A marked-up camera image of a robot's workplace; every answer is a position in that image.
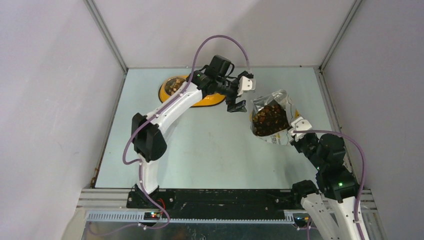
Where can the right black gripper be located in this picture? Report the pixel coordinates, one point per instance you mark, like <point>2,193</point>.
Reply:
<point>295,143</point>

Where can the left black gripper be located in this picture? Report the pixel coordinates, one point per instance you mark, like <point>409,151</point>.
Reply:
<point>240,106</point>

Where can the pet food bag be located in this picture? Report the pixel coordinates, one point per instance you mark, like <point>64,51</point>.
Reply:
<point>282,98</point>

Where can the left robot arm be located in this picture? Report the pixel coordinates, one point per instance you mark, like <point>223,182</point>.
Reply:
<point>151,131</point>

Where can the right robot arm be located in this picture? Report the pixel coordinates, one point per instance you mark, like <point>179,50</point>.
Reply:
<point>334,202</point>

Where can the brown pet food kibble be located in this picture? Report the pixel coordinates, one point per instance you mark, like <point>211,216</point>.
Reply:
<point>269,120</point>

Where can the kibble in left bowl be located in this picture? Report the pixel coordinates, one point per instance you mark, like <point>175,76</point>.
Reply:
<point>173,84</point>

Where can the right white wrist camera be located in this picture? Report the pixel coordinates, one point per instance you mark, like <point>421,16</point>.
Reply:
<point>299,125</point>

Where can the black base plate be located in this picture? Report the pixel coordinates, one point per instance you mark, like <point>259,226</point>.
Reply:
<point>230,204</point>

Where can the aluminium frame rail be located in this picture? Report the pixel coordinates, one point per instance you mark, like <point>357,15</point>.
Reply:
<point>131,206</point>

